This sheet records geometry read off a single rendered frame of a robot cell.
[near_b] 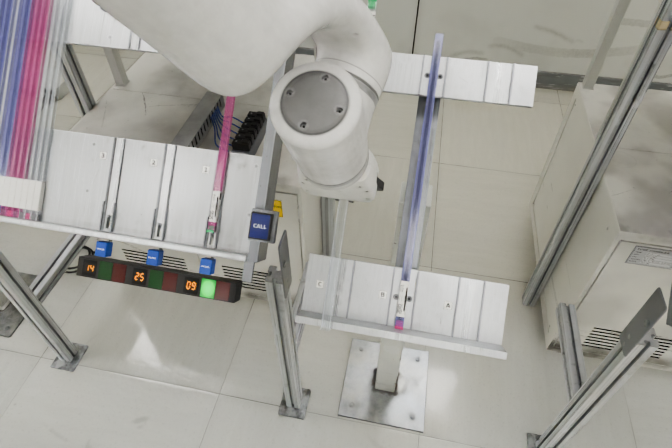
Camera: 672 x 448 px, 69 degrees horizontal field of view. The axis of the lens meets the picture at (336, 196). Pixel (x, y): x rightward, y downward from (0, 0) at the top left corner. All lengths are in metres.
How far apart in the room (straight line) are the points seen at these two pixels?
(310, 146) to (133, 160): 0.67
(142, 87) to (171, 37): 1.36
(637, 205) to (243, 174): 0.93
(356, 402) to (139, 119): 1.05
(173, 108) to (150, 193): 0.56
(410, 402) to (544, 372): 0.44
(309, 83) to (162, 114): 1.12
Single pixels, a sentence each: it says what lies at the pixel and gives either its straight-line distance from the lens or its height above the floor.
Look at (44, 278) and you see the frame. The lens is 1.63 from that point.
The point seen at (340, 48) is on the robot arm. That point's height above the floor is 1.23.
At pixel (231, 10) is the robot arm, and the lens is 0.33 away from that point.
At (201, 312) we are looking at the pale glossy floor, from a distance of 1.78.
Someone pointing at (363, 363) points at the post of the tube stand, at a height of 0.01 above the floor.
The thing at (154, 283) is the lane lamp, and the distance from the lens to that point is 1.05.
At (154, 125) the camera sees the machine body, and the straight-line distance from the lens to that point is 1.50.
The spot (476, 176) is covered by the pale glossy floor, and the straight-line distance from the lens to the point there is 2.25.
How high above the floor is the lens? 1.46
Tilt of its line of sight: 45 degrees down
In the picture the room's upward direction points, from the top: straight up
